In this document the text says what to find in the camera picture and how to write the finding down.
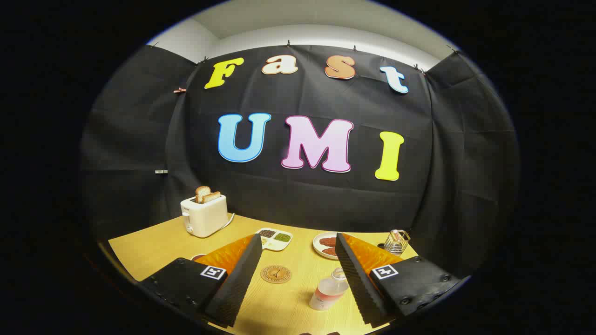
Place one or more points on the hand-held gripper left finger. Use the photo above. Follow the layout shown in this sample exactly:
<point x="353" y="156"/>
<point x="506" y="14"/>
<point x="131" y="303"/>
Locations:
<point x="237" y="279"/>

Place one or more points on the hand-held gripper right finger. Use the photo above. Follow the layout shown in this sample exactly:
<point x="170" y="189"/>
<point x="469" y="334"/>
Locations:
<point x="356" y="279"/>

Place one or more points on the clear juice bottle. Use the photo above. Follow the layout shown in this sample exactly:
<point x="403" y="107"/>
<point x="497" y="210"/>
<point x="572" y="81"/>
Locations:
<point x="328" y="291"/>

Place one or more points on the round wooden coaster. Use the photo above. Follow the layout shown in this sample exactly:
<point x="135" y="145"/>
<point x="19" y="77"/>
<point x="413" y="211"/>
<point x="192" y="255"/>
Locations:
<point x="275" y="274"/>

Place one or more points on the brown meat patty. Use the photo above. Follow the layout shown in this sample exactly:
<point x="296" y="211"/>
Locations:
<point x="328" y="242"/>
<point x="329" y="251"/>

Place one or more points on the white round plate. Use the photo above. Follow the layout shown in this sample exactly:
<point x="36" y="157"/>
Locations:
<point x="317" y="246"/>

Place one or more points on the white divided grain tray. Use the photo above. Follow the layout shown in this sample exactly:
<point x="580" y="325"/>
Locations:
<point x="274" y="239"/>

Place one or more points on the white toaster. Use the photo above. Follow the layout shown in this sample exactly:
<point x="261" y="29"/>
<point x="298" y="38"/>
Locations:
<point x="205" y="218"/>

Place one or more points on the toast slice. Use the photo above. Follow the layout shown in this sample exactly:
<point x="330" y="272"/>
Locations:
<point x="212" y="197"/>
<point x="201" y="193"/>

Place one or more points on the wooden table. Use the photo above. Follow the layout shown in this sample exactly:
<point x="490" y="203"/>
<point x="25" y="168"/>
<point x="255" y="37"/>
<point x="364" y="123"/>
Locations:
<point x="153" y="251"/>

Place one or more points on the black backdrop cloth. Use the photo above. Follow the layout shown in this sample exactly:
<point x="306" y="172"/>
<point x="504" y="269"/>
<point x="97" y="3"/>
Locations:
<point x="302" y="200"/>

